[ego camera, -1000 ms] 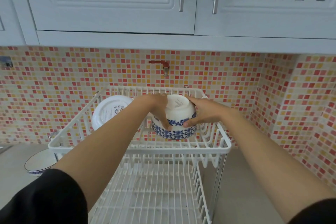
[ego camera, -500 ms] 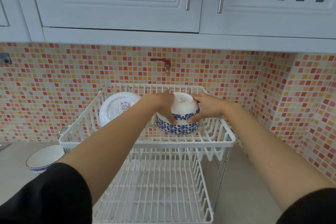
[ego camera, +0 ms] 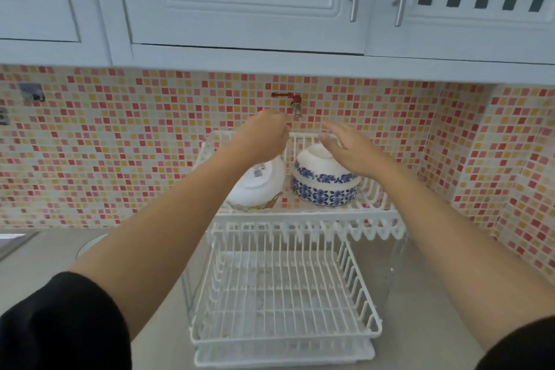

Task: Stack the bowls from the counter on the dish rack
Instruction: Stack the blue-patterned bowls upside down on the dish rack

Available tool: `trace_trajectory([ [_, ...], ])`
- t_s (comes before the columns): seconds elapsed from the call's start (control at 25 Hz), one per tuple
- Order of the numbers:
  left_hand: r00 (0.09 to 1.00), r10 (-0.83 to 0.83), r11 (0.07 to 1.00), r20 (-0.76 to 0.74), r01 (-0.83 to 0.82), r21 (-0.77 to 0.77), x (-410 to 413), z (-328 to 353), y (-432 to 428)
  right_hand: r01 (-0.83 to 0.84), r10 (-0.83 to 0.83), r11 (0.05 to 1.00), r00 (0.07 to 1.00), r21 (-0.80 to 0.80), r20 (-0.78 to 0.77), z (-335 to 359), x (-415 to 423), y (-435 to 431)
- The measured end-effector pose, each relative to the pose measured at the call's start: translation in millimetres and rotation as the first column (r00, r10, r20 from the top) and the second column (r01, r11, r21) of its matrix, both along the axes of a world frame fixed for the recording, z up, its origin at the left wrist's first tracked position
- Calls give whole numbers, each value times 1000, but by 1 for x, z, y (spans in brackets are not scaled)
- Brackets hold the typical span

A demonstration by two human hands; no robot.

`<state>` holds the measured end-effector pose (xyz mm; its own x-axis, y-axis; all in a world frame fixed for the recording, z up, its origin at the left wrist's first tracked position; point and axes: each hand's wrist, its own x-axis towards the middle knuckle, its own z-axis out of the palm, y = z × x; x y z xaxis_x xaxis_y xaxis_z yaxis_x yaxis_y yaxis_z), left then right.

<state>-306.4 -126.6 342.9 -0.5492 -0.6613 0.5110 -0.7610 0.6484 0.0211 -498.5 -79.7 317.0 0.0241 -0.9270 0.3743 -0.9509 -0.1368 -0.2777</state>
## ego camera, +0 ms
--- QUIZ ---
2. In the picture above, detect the person's right hand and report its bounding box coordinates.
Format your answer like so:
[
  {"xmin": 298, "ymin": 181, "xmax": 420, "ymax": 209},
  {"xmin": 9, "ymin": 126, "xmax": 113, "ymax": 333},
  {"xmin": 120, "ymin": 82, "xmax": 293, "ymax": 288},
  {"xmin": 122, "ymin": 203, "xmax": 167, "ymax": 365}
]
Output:
[{"xmin": 319, "ymin": 120, "xmax": 388, "ymax": 180}]

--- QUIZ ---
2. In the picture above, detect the person's left hand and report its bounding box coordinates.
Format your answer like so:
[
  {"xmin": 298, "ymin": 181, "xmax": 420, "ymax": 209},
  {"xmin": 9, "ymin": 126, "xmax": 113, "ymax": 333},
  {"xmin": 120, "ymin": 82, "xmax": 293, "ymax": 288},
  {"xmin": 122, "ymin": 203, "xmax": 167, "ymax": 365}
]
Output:
[{"xmin": 232, "ymin": 110, "xmax": 292, "ymax": 165}]

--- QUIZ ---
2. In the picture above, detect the person's left forearm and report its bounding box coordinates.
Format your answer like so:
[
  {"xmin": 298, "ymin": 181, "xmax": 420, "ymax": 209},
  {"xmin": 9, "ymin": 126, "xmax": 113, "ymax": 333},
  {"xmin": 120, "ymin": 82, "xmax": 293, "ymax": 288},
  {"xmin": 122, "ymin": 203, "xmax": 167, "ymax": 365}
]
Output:
[{"xmin": 69, "ymin": 142, "xmax": 261, "ymax": 341}]

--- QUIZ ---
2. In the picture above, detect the person's right forearm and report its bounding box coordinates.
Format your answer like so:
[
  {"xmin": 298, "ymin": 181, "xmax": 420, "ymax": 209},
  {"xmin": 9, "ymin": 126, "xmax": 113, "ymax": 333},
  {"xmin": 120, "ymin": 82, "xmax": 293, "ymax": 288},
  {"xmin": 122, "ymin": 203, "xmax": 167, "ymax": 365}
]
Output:
[{"xmin": 369, "ymin": 158, "xmax": 555, "ymax": 352}]

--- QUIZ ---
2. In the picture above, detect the small blue patterned bowl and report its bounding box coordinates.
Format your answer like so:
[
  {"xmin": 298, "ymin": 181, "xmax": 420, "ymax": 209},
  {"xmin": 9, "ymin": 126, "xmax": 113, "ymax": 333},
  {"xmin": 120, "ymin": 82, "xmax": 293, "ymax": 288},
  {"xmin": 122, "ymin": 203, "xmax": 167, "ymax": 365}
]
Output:
[{"xmin": 294, "ymin": 143, "xmax": 360, "ymax": 186}]

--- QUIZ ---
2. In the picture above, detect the large blue patterned bowl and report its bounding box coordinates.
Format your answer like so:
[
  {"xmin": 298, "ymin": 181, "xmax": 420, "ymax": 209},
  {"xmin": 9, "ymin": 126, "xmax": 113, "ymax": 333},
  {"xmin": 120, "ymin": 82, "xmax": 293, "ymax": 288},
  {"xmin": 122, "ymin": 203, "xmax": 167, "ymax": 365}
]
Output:
[{"xmin": 291, "ymin": 175, "xmax": 362, "ymax": 207}]

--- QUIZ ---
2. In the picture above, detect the white floral bowl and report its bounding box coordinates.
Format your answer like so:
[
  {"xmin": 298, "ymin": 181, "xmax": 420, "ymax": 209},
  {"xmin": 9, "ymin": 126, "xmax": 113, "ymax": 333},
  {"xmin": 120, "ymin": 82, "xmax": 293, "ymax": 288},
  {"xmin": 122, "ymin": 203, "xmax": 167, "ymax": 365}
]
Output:
[{"xmin": 225, "ymin": 156, "xmax": 287, "ymax": 212}]

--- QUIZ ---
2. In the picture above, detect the white lattice cabinet door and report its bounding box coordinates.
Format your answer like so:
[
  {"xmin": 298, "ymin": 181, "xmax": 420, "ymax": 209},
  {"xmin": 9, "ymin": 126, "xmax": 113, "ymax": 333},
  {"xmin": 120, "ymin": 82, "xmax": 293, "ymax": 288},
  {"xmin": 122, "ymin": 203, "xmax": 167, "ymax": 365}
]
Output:
[
  {"xmin": 115, "ymin": 0, "xmax": 374, "ymax": 55},
  {"xmin": 368, "ymin": 0, "xmax": 555, "ymax": 65}
]

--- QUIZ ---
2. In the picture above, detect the round glass lid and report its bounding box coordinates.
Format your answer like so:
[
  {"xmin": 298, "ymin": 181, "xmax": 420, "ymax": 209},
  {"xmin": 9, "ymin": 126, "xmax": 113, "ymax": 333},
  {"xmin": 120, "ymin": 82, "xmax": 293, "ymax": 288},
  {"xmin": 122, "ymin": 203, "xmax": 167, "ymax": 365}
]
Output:
[{"xmin": 75, "ymin": 233, "xmax": 109, "ymax": 260}]

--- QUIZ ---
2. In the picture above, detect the white plastic drip tray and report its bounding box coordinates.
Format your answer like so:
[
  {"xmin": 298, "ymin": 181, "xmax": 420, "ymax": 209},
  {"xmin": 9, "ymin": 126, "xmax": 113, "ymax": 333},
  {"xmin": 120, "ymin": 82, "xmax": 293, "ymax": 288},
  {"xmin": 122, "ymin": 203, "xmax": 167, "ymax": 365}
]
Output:
[{"xmin": 194, "ymin": 338, "xmax": 376, "ymax": 370}]

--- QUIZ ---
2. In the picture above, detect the black right sleeve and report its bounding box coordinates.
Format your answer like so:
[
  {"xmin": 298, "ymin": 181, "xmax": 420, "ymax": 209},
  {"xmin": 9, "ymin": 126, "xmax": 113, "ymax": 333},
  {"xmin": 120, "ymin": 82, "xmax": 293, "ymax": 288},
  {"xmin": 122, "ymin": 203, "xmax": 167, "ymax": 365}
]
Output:
[{"xmin": 475, "ymin": 315, "xmax": 555, "ymax": 370}]

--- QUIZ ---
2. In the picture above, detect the black sleeve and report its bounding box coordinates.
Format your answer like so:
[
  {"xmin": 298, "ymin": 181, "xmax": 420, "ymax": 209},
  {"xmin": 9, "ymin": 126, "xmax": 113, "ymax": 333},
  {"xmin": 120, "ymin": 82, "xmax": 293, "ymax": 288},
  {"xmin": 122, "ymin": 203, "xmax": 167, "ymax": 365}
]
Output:
[
  {"xmin": 475, "ymin": 315, "xmax": 555, "ymax": 370},
  {"xmin": 0, "ymin": 271, "xmax": 133, "ymax": 370}
]

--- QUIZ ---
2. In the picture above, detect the steel sink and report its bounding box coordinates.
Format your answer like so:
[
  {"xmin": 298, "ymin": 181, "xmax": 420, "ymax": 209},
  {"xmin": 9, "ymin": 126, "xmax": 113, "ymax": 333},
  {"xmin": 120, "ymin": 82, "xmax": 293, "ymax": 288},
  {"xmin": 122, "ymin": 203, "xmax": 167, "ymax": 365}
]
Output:
[{"xmin": 0, "ymin": 231, "xmax": 40, "ymax": 261}]

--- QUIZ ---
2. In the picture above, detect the black left sleeve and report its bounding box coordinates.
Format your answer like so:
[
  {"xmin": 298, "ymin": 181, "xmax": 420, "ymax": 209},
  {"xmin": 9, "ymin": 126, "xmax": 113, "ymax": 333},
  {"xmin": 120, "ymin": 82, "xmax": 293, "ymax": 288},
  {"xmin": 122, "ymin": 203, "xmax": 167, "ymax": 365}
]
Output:
[{"xmin": 0, "ymin": 271, "xmax": 133, "ymax": 370}]

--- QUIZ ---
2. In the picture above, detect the red wall tap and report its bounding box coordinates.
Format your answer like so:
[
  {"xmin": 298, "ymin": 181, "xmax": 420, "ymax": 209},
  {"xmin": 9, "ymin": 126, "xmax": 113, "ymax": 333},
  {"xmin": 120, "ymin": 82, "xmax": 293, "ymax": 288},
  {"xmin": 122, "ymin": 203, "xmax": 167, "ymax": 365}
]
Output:
[{"xmin": 271, "ymin": 92, "xmax": 303, "ymax": 119}]

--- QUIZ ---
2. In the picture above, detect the white wire dish rack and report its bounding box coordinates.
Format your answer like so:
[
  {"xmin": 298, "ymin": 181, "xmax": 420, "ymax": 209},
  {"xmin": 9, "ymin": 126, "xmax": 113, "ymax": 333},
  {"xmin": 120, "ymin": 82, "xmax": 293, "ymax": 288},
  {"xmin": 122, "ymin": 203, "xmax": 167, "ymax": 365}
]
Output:
[{"xmin": 181, "ymin": 129, "xmax": 408, "ymax": 355}]

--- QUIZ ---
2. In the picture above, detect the metal wall hook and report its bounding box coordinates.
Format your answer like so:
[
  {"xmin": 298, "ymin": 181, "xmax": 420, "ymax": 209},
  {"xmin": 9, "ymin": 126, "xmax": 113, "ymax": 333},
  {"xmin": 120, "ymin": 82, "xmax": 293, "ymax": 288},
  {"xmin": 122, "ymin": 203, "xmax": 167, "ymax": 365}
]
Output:
[{"xmin": 18, "ymin": 83, "xmax": 47, "ymax": 104}]

